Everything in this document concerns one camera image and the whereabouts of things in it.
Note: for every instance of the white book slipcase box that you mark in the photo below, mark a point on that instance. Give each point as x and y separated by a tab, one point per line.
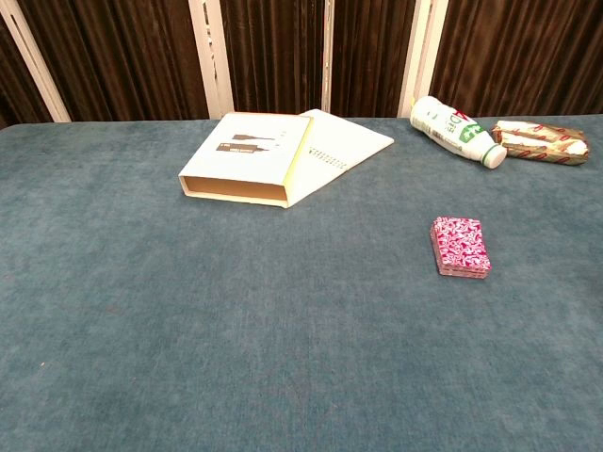
245	155

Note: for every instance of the brown white snack package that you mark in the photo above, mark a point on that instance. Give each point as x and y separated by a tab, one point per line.
542	141

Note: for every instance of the dark brown curtain panel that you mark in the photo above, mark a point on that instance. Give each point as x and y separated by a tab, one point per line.
9	85
273	56
518	56
372	56
118	56

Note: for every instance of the white partition post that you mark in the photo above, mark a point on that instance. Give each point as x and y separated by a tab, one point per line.
209	56
419	47
33	61

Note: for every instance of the blue felt table cover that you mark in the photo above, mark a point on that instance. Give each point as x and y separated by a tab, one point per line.
235	329

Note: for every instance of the pink patterned small packet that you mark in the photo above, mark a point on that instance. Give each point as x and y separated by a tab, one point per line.
461	245

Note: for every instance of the white plastic drink bottle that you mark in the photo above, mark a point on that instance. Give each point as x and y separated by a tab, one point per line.
447	127

